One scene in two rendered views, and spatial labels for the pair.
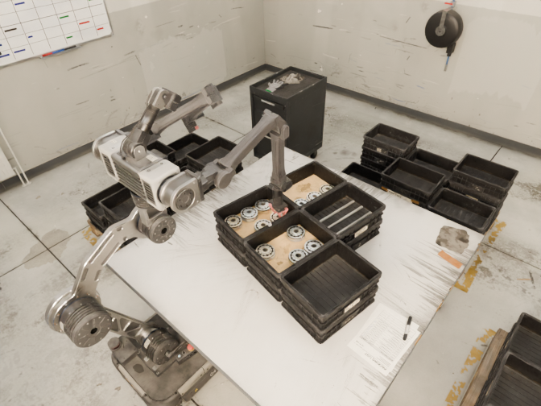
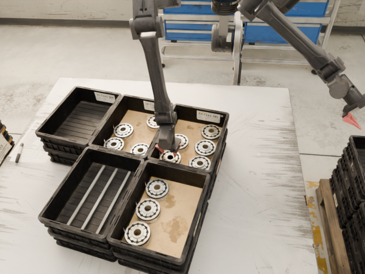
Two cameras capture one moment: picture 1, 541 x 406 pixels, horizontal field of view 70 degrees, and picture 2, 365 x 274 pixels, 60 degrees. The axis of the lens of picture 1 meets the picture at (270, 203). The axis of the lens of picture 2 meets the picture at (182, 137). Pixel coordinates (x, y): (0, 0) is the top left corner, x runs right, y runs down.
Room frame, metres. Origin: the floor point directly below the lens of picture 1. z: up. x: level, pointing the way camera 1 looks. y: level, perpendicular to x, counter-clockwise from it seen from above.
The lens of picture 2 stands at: (2.51, -0.52, 2.02)
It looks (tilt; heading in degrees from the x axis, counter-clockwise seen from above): 46 degrees down; 147
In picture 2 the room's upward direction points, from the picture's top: 3 degrees counter-clockwise
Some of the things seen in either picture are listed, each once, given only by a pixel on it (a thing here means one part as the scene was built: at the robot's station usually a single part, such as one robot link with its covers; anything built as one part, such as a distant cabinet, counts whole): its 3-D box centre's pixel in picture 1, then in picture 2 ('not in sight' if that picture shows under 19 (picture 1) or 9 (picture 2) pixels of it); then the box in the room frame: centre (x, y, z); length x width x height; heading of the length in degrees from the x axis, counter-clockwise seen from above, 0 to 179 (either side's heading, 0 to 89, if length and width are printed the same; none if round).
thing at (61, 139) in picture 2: (331, 276); (81, 113); (1.17, -0.28, 0.92); 0.40 x 0.30 x 0.02; 127
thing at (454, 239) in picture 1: (453, 238); not in sight; (1.60, -1.08, 0.71); 0.22 x 0.19 x 0.01; 137
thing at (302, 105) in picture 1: (288, 124); not in sight; (3.48, -0.21, 0.45); 0.60 x 0.45 x 0.90; 137
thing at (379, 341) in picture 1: (385, 337); (38, 139); (0.97, -0.52, 0.70); 0.33 x 0.23 x 0.01; 137
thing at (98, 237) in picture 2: (343, 208); (95, 188); (1.65, -0.41, 0.92); 0.40 x 0.30 x 0.02; 127
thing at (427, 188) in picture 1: (407, 196); not in sight; (2.39, -1.11, 0.37); 0.40 x 0.30 x 0.45; 47
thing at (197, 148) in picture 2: (249, 213); (205, 147); (1.71, 0.13, 0.86); 0.10 x 0.10 x 0.01
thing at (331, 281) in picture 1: (330, 283); (83, 120); (1.17, -0.28, 0.87); 0.40 x 0.30 x 0.11; 127
